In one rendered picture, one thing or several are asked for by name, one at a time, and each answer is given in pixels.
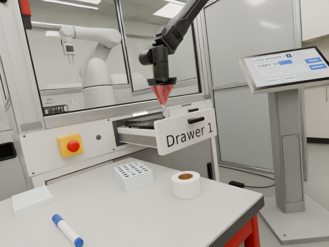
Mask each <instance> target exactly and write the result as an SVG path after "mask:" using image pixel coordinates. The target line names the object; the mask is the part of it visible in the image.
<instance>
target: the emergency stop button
mask: <svg viewBox="0 0 329 247"><path fill-rule="evenodd" d="M67 148H68V150H69V151H71V152H76V151H78V150H79V148H80V144H79V143H78V142H77V141H70V142H69V143H68V145H67Z"/></svg>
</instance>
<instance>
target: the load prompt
mask: <svg viewBox="0 0 329 247"><path fill-rule="evenodd" d="M294 57H299V56H298V54H297V53H296V52H290V53H284V54H277V55H271V56H265V57H258V58H252V61H253V63H254V64H255V63H261V62H268V61H275V60H281V59H288V58H294Z"/></svg>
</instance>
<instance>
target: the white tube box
mask: <svg viewBox="0 0 329 247"><path fill-rule="evenodd" d="M137 162H138V161H135V162H132V163H128V164H125V165H121V166H118V167H114V173H115V179H116V180H117V182H118V183H119V184H120V185H121V187H122V188H123V189H124V190H125V192H129V191H131V190H134V189H137V188H140V187H143V186H145V185H148V184H151V183H154V179H153V173H152V170H151V169H149V168H148V167H147V166H145V165H144V164H142V163H141V166H137ZM129 168H133V173H129V170H128V169H129Z"/></svg>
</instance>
